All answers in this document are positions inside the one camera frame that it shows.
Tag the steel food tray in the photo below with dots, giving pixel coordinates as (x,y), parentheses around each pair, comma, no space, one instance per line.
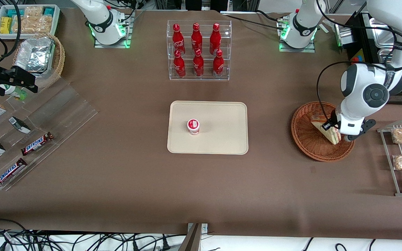
(384,56)
(379,35)

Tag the silver metal device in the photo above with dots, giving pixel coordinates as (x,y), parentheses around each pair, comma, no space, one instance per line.
(345,35)

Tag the brown snickers bar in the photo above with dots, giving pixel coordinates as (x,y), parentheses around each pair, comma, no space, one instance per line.
(37,143)
(9,172)

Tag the clear acrylic bottle rack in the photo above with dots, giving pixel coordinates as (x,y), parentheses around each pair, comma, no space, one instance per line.
(188,78)

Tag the silver foil pack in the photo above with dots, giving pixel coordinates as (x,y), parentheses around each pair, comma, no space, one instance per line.
(35,54)

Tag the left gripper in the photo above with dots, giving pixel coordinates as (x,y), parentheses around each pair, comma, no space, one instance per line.
(330,124)

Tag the white plastic snack bin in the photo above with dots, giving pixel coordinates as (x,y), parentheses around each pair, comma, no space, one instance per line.
(56,21)

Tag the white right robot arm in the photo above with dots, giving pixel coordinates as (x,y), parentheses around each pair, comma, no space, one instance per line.
(103,24)

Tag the clear cracker bag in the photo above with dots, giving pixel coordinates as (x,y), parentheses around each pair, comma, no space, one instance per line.
(33,23)

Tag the yellow snack packet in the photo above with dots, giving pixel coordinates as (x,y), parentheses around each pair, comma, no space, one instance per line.
(5,25)

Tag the red cola bottle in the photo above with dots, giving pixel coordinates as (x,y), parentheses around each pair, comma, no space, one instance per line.
(218,65)
(198,64)
(179,65)
(177,39)
(215,37)
(196,36)

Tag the red white yogurt cup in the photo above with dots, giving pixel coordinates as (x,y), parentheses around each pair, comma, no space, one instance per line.
(193,125)

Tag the white paper strip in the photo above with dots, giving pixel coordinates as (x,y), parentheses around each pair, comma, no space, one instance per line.
(324,28)

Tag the green white small bottle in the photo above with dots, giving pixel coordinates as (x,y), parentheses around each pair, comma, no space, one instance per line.
(15,92)

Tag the teal snack packet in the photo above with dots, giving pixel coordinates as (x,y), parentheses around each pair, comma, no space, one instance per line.
(14,13)
(49,11)

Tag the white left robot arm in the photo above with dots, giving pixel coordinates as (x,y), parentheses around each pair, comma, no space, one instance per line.
(361,83)

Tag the grey metal bracket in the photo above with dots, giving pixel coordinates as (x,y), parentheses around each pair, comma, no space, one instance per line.
(204,227)

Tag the clear acrylic display stand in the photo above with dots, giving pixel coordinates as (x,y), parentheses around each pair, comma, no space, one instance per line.
(65,115)

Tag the brown wicker basket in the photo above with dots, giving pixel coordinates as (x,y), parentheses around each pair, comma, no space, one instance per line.
(305,139)

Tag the beige plastic tray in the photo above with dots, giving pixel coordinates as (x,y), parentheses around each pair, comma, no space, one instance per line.
(222,115)

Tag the black yellow control box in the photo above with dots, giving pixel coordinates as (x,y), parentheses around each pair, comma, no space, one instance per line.
(358,55)

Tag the dark metal bar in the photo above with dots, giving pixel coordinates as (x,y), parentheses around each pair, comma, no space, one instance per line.
(191,240)

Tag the tan wicker basket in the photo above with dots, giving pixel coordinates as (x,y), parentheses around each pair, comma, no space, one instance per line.
(59,59)

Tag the triangle sandwich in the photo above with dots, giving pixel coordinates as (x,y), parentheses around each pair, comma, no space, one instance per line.
(330,136)

